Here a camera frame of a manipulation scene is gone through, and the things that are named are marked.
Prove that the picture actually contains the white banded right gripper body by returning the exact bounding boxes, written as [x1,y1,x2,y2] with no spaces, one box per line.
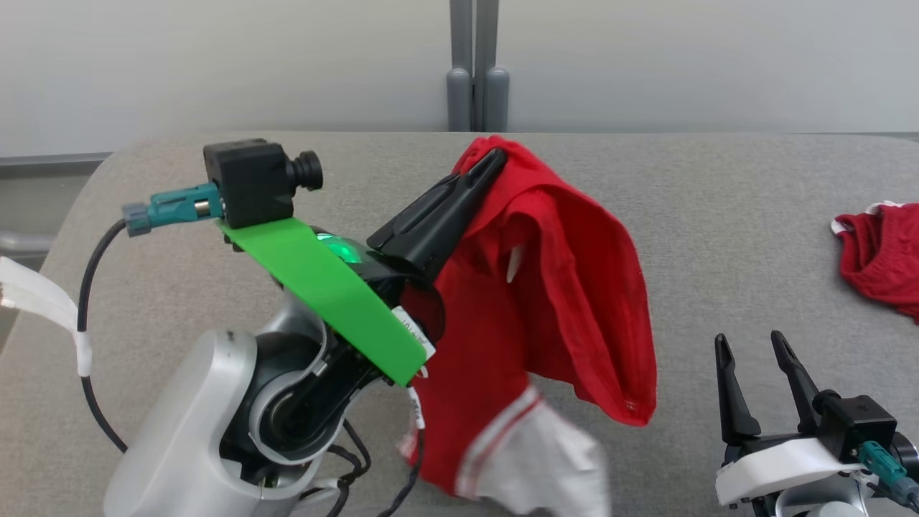
[714,433,864,508]

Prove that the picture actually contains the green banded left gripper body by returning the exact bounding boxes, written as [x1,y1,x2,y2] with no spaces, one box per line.
[215,218,439,389]

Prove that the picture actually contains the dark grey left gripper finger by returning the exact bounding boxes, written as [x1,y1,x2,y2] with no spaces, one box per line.
[366,147,503,248]
[378,149,510,282]

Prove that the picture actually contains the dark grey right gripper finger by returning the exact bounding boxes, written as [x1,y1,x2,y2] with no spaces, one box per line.
[714,333,762,446]
[770,330,838,433]

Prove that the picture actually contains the red white basketball jersey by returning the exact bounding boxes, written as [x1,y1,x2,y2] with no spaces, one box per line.
[397,135,658,517]

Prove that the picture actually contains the red white basketball shorts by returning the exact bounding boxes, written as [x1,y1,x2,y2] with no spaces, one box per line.
[831,201,919,324]

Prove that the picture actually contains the grey partition post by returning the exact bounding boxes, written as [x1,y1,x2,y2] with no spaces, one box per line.
[474,0,511,133]
[446,0,475,133]

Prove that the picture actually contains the thin black cable bundle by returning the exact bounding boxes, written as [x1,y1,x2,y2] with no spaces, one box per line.
[298,388,428,517]

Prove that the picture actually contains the white paper cable tag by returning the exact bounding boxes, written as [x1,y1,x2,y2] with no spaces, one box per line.
[0,256,95,378]

